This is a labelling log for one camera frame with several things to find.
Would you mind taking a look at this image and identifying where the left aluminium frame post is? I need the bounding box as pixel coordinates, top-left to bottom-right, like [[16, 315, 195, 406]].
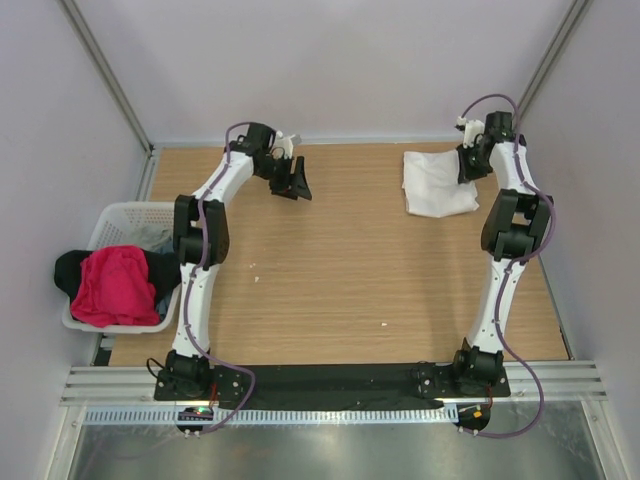
[[58, 0, 153, 156]]

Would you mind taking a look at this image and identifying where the white t shirt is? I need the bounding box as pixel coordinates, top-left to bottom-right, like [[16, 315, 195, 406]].
[[402, 150, 479, 218]]

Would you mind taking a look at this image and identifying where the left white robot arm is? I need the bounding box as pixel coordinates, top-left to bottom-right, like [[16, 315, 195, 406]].
[[154, 122, 312, 401]]

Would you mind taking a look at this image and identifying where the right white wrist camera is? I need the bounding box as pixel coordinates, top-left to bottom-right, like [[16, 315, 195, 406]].
[[455, 117, 485, 148]]

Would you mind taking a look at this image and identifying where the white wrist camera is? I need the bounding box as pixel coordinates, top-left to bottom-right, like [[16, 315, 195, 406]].
[[455, 117, 485, 148], [271, 131, 302, 159]]

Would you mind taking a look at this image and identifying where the aluminium frame post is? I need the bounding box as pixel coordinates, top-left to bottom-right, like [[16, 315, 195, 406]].
[[518, 0, 593, 125], [58, 0, 153, 156]]

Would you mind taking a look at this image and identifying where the slotted cable duct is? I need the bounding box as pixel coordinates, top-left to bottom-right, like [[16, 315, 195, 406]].
[[84, 404, 458, 427]]

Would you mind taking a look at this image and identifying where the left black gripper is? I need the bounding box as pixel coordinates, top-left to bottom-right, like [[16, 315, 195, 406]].
[[256, 155, 312, 201]]

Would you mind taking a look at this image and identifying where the white laundry basket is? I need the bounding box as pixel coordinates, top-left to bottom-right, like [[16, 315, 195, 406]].
[[61, 201, 181, 335]]

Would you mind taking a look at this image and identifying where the aluminium rail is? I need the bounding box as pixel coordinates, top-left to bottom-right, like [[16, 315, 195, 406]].
[[60, 360, 607, 407]]

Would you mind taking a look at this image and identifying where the pink shirt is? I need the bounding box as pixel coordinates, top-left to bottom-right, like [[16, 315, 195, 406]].
[[70, 246, 160, 328]]

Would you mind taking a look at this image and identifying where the black shirt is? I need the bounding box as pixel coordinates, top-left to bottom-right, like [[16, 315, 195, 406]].
[[53, 250, 181, 303]]

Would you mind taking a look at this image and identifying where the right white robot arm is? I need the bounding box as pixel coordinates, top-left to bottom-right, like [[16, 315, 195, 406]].
[[450, 111, 552, 396]]

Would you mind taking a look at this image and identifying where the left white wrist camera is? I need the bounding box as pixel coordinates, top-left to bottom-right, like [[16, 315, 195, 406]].
[[271, 131, 302, 159]]

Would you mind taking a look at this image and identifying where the right aluminium frame post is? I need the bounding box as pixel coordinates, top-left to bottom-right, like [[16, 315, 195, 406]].
[[518, 0, 593, 125]]

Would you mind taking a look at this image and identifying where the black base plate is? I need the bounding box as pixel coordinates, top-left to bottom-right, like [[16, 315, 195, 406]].
[[154, 362, 511, 412]]

